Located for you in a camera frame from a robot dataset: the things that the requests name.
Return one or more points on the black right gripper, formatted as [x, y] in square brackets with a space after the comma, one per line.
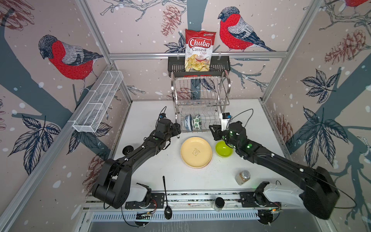
[217, 132]

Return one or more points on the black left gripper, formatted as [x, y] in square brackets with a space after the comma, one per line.
[176, 129]

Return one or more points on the blue floral white bowl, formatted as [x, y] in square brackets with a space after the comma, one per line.
[188, 123]

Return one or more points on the lime green bowl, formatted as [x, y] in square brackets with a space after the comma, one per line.
[223, 150]

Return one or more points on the yellow cream plate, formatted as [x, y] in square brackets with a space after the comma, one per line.
[196, 152]

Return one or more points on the green leaf pattern bowl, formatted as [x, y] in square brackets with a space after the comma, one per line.
[197, 122]

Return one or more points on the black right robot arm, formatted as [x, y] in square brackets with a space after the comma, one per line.
[320, 194]

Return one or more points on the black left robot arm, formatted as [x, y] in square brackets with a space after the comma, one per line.
[114, 180]

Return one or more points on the chrome two-tier dish rack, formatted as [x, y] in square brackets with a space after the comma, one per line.
[200, 93]

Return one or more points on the silver lid spice jar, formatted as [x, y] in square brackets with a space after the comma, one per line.
[242, 177]

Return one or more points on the black lid spice jar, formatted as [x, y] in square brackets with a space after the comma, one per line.
[127, 150]

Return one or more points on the black spoon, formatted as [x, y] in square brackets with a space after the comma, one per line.
[167, 211]

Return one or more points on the red cassava chips bag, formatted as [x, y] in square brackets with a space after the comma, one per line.
[199, 44]

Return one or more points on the black lid jar on rail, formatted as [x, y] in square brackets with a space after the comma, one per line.
[218, 204]

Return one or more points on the black wall shelf basket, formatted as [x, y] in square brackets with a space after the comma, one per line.
[215, 66]

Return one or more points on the white wire mesh basket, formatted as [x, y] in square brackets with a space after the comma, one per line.
[94, 111]

